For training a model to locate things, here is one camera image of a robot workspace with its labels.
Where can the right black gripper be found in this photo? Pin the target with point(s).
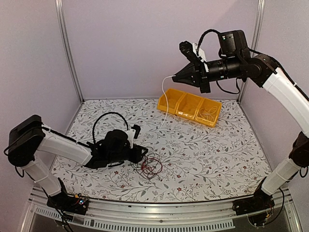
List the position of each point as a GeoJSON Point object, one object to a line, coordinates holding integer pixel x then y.
{"type": "Point", "coordinates": [194, 74]}

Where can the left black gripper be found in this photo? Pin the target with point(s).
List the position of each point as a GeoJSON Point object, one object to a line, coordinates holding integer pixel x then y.
{"type": "Point", "coordinates": [137, 157]}

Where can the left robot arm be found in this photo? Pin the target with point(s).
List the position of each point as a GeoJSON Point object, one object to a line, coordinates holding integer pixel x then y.
{"type": "Point", "coordinates": [32, 136]}

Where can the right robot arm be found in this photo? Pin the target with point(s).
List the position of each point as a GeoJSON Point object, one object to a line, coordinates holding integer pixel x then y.
{"type": "Point", "coordinates": [266, 72]}

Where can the yellow three-compartment bin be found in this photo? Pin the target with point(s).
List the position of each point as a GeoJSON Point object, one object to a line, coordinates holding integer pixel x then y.
{"type": "Point", "coordinates": [190, 106]}

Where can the floral table mat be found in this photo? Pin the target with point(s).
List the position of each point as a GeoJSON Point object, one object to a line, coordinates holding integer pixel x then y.
{"type": "Point", "coordinates": [191, 161]}

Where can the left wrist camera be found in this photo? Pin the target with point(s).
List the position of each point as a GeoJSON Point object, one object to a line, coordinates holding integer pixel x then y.
{"type": "Point", "coordinates": [132, 134]}

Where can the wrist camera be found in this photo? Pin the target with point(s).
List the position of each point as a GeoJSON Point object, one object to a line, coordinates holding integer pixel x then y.
{"type": "Point", "coordinates": [189, 50]}
{"type": "Point", "coordinates": [132, 134]}

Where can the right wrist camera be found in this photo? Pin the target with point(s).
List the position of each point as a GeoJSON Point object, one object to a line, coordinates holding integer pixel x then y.
{"type": "Point", "coordinates": [189, 50]}

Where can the aluminium front rail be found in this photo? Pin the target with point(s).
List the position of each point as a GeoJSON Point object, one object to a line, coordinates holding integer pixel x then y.
{"type": "Point", "coordinates": [112, 216]}

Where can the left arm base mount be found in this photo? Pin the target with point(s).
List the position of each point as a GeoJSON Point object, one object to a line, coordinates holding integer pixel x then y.
{"type": "Point", "coordinates": [77, 204]}

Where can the right aluminium frame post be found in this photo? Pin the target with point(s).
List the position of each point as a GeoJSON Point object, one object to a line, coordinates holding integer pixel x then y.
{"type": "Point", "coordinates": [256, 35]}

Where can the aluminium frame post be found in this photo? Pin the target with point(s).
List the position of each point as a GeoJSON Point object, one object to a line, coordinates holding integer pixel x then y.
{"type": "Point", "coordinates": [256, 35]}
{"type": "Point", "coordinates": [67, 49]}

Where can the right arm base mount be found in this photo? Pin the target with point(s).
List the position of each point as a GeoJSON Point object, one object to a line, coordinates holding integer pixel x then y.
{"type": "Point", "coordinates": [259, 201]}

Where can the left aluminium frame post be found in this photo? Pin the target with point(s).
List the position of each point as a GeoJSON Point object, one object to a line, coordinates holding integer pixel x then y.
{"type": "Point", "coordinates": [67, 49]}

